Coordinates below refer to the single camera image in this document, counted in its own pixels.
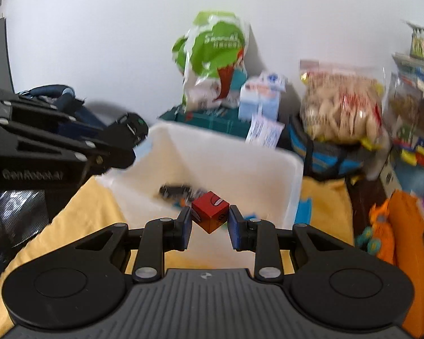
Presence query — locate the light blue white carton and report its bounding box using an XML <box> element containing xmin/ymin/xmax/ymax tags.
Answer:
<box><xmin>238</xmin><ymin>71</ymin><xmax>288</xmax><ymax>121</ymax></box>

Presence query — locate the blue black striped bag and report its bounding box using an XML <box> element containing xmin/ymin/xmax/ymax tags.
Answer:
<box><xmin>286</xmin><ymin>114</ymin><xmax>374</xmax><ymax>181</ymax></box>

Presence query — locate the clear bag of wooden pieces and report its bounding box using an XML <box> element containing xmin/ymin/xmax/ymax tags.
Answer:
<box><xmin>299</xmin><ymin>60</ymin><xmax>386</xmax><ymax>150</ymax></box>

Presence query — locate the blue plastic toy piece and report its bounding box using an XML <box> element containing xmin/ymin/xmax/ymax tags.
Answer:
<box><xmin>295</xmin><ymin>198</ymin><xmax>312</xmax><ymax>224</ymax></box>

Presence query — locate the dark green plaid box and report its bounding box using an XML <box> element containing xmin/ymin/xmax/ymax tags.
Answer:
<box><xmin>158</xmin><ymin>105</ymin><xmax>250</xmax><ymax>138</ymax></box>

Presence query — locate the translucent white plastic bin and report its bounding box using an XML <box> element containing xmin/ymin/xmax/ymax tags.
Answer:
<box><xmin>95</xmin><ymin>119</ymin><xmax>305</xmax><ymax>269</ymax></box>

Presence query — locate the white paper label card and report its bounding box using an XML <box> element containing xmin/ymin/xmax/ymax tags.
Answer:
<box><xmin>246</xmin><ymin>114</ymin><xmax>285</xmax><ymax>149</ymax></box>

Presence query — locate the yellow cloth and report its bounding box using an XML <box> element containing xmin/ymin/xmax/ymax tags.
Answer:
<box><xmin>0</xmin><ymin>177</ymin><xmax>354</xmax><ymax>338</ymax></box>

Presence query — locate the upside-down black toy car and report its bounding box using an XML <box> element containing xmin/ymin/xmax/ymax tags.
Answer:
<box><xmin>86</xmin><ymin>112</ymin><xmax>148</xmax><ymax>175</ymax></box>

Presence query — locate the orange teal toy dinosaur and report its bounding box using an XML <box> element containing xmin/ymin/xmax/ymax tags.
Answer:
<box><xmin>355</xmin><ymin>200</ymin><xmax>395</xmax><ymax>265</ymax></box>

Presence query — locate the clear bin of bricks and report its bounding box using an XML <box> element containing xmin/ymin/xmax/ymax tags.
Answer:
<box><xmin>383</xmin><ymin>73</ymin><xmax>424</xmax><ymax>197</ymax></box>

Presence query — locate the small red cube block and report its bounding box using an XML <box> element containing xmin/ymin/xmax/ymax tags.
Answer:
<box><xmin>191</xmin><ymin>191</ymin><xmax>230</xmax><ymax>234</ymax></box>

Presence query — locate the orange box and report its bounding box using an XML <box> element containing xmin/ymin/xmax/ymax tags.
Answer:
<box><xmin>388</xmin><ymin>191</ymin><xmax>424</xmax><ymax>338</ymax></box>

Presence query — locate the green white snack bag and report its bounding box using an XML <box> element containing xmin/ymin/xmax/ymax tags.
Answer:
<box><xmin>171</xmin><ymin>11</ymin><xmax>250</xmax><ymax>112</ymax></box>

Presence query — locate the dark blue bag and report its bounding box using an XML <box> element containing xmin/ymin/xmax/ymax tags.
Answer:
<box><xmin>0</xmin><ymin>85</ymin><xmax>107</xmax><ymax>276</ymax></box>

